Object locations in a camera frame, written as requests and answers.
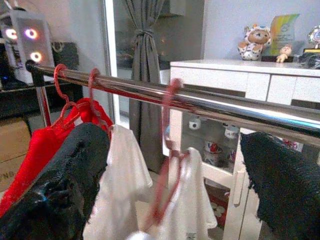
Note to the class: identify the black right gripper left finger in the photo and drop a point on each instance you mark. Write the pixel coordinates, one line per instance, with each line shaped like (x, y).
(55, 180)

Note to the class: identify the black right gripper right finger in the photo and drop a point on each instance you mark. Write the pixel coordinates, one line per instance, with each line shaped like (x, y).
(285, 190)

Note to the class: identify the red clothes hanger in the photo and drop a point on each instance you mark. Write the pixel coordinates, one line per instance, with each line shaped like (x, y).
(167, 105)
(92, 95)
(59, 86)

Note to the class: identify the red hung garment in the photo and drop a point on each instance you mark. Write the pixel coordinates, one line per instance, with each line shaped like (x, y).
(37, 150)

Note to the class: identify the brown cardboard box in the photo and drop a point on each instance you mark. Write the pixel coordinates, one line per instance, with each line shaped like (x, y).
(13, 150)

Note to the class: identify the white hung garment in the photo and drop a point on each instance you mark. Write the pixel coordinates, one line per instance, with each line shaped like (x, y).
(122, 175)
(192, 200)

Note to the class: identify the chrome rack upright pole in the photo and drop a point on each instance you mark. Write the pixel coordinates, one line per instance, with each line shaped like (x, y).
(45, 105)

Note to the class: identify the white patterned mug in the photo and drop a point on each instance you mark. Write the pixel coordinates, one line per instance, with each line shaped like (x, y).
(231, 131)

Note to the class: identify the floral ceramic bowl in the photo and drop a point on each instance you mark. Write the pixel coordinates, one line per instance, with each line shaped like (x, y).
(212, 148)

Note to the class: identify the black desk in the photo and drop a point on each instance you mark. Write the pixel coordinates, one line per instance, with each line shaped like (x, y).
(22, 100)

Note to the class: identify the black rack corner joint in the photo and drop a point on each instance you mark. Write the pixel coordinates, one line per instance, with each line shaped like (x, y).
(36, 73)

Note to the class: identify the small white mug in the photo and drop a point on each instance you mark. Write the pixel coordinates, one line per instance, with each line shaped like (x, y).
(195, 124)

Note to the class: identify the white sideboard cabinet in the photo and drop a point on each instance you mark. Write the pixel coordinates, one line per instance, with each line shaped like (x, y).
(212, 75)

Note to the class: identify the small doll figurine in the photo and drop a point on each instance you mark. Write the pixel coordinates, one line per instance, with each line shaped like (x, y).
(284, 53)

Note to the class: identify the white computer tower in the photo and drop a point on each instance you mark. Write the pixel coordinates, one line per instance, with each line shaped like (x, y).
(30, 45)

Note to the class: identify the grey tied curtain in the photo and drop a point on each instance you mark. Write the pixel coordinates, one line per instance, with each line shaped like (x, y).
(145, 75)

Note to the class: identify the teddy bear plush toy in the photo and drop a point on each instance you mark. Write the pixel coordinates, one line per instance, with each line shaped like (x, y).
(253, 43)

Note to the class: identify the silver round trophy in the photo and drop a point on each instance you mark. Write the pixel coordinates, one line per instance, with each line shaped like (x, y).
(314, 37)

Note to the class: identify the colourful glass plaque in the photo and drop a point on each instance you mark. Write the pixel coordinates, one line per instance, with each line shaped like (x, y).
(283, 32)

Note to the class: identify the chrome clothes rail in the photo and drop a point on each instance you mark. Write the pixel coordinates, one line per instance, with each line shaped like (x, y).
(200, 102)

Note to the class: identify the white door frame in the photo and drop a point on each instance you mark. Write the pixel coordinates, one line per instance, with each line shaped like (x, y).
(111, 50)

